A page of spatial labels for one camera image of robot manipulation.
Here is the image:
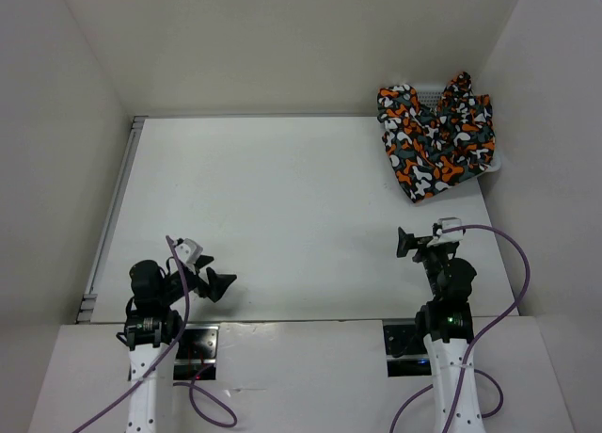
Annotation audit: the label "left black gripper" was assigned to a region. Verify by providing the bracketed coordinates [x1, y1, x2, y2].
[158, 254, 236, 304]

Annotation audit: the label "orange camouflage shorts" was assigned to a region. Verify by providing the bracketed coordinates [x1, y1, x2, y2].
[377, 72, 497, 203]

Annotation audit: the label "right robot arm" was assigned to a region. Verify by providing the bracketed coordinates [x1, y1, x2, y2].
[396, 224, 485, 432]

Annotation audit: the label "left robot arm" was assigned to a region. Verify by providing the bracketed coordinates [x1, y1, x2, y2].
[119, 255, 237, 432]

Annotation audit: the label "white plastic basket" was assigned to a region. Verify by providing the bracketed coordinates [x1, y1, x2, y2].
[407, 72, 497, 203]

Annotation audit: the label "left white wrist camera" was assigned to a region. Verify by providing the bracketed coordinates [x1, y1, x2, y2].
[174, 238, 203, 267]

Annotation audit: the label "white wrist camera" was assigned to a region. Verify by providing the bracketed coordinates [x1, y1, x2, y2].
[174, 238, 203, 267]
[429, 217, 464, 247]

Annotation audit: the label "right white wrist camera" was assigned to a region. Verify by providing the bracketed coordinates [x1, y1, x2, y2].
[429, 217, 464, 247]

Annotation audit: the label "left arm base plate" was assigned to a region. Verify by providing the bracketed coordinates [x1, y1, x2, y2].
[173, 324, 219, 381]

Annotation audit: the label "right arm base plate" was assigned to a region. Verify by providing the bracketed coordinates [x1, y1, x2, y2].
[383, 320, 431, 377]

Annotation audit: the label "aluminium table edge rail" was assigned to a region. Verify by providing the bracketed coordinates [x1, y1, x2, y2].
[74, 116, 147, 324]

